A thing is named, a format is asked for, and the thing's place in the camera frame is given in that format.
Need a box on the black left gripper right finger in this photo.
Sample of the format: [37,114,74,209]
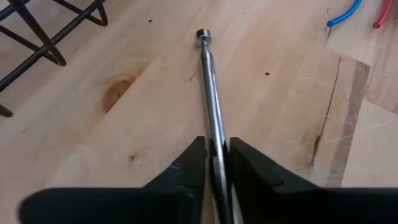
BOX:
[229,136,398,224]

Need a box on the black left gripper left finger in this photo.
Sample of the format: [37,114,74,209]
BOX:
[18,136,208,224]

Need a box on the silver telescopic magnet pick-up tool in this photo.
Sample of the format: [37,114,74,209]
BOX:
[195,28,237,224]

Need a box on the red tube piece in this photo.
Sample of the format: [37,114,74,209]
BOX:
[372,0,394,29]

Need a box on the black wire basket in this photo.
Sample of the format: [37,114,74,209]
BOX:
[0,0,109,118]

